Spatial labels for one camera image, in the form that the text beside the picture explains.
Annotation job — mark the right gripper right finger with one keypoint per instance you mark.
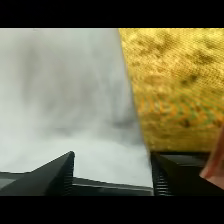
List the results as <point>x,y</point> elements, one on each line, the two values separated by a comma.
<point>170,181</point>

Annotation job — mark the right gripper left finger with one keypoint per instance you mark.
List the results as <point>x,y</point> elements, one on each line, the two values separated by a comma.
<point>56,176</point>

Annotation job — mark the person's hand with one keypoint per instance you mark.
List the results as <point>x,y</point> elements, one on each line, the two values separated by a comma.
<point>216,166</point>

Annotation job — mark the grey garment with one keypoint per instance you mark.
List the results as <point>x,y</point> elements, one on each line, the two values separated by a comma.
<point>66,100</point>

